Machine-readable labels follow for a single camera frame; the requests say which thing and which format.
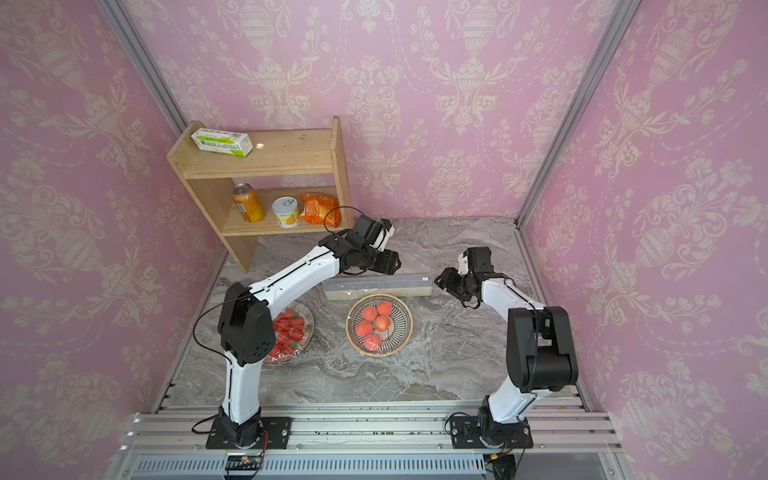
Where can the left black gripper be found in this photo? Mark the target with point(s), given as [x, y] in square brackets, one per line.
[389, 264]

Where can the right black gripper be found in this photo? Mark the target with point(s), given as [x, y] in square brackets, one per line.
[450, 275]

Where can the beige plastic wrap dispenser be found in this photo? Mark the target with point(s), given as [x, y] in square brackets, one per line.
[349, 288]

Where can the patterned plate with peaches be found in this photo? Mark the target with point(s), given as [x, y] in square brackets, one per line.
[400, 333]

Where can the striped plate of strawberries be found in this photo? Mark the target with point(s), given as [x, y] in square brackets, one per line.
[294, 336]

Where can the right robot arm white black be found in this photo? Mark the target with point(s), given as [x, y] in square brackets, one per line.
[539, 349]

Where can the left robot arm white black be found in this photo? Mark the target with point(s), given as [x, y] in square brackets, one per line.
[246, 327]

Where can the peach fruit pile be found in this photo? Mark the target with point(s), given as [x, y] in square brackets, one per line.
[374, 324]

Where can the orange snack bag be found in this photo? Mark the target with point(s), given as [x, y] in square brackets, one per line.
[320, 209]

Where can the white yellow cup container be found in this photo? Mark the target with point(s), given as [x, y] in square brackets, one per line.
[287, 211]

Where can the red strawberries pile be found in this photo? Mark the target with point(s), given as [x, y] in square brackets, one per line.
[291, 330]

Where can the wooden two-tier shelf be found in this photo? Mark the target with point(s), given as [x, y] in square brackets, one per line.
[283, 163]

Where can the orange drink can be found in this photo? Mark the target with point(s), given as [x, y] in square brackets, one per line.
[247, 202]

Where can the white green carton box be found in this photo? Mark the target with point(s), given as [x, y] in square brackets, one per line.
[223, 142]

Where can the small electronics board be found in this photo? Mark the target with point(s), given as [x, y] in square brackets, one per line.
[242, 464]

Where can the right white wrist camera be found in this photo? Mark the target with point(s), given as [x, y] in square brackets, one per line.
[463, 263]

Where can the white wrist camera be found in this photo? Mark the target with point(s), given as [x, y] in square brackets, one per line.
[463, 263]
[385, 234]

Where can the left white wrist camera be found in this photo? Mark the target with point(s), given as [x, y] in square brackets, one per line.
[385, 234]

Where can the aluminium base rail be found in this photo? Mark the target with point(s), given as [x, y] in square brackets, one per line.
[396, 440]

